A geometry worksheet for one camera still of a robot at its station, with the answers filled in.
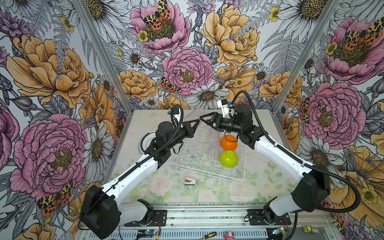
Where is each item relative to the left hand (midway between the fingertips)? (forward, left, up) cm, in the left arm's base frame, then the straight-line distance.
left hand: (199, 124), depth 73 cm
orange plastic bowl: (+5, -18, -26) cm, 33 cm away
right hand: (0, -2, +1) cm, 2 cm away
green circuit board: (-39, +25, -32) cm, 57 cm away
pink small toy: (-41, -12, -25) cm, 50 cm away
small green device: (-39, -50, -27) cm, 69 cm away
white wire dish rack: (+1, -2, -30) cm, 30 cm away
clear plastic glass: (+5, +2, +2) cm, 6 cm away
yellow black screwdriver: (-41, -3, -31) cm, 51 cm away
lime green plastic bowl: (-6, -17, -23) cm, 30 cm away
